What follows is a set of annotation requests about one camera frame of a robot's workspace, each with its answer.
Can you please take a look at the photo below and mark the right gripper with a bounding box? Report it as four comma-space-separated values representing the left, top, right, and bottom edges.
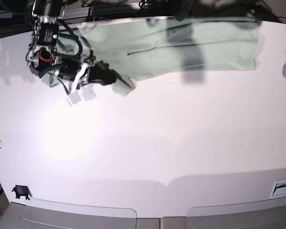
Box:
70, 56, 117, 93

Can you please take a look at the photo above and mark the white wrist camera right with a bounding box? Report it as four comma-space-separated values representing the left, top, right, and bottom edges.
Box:
66, 85, 96, 106

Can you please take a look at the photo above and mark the black table clamp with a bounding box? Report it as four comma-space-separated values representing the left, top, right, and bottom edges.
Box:
12, 185, 32, 200

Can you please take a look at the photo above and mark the light green T-shirt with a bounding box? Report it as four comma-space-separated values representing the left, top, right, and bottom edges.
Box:
40, 16, 259, 98

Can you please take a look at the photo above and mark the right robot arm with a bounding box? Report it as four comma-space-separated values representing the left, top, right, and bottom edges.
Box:
25, 0, 117, 94

